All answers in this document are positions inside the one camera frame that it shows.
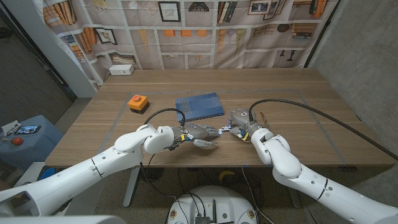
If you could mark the white paper item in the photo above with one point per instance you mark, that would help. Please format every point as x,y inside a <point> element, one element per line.
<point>9,127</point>

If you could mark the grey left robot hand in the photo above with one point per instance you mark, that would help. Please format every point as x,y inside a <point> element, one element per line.
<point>196,131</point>

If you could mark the yellow curved object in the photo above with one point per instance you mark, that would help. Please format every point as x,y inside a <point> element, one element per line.
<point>226,175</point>

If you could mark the white power outlet box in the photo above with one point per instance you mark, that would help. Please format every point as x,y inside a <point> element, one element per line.
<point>121,69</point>

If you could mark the white robot torso edge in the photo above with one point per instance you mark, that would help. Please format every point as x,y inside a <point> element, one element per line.
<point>62,220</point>

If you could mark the blue puzzle board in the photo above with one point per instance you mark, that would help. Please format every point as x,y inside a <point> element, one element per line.
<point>199,107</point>

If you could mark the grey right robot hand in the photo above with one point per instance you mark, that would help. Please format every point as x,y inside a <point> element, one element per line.
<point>244,121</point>

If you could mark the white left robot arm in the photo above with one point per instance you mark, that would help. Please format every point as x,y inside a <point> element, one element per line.
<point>93,171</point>

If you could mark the grey table leg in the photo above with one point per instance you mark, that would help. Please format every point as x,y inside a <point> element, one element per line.
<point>294,199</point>

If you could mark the black round floor object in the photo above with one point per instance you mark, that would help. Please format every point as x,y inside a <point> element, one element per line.
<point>151,175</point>

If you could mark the black backdrop pole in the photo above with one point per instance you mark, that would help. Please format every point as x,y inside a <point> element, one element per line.
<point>320,35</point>

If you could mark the printed bookshelf backdrop cloth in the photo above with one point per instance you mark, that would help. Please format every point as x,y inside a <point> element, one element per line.
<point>186,46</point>

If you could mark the red ball knob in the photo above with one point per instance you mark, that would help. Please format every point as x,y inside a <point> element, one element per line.
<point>17,141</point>

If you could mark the blue stool with phone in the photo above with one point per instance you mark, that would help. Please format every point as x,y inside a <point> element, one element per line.
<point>37,146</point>

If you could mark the smartphone with lit screen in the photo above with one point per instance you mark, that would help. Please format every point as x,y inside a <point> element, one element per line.
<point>28,129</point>

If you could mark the white puzzle piece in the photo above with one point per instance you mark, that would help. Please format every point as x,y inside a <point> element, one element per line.
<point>227,128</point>
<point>221,131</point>

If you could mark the white table leg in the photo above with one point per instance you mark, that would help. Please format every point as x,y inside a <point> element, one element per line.
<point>132,186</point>

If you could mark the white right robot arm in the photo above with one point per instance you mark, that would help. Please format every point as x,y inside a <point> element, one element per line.
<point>311,183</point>

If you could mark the white base with blue pads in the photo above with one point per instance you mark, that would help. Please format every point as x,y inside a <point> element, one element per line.
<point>46,174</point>

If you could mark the orange emergency stop button box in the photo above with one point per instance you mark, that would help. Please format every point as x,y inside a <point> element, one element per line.
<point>137,102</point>

